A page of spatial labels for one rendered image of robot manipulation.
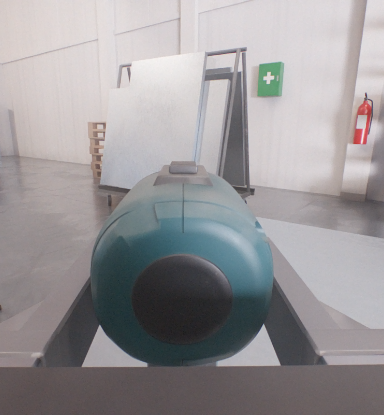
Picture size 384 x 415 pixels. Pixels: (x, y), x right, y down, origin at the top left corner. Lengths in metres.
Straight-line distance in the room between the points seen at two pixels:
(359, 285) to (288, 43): 4.67
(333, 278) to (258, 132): 4.57
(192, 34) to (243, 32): 0.91
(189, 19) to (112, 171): 3.28
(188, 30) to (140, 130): 2.95
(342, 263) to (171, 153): 2.46
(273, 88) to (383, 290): 4.42
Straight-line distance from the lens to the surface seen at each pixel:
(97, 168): 5.84
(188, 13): 5.94
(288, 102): 4.94
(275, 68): 4.91
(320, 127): 4.78
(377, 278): 0.63
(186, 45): 5.82
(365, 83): 4.53
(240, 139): 3.44
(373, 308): 0.53
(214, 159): 2.77
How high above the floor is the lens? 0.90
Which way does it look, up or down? 15 degrees down
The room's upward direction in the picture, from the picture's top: 1 degrees clockwise
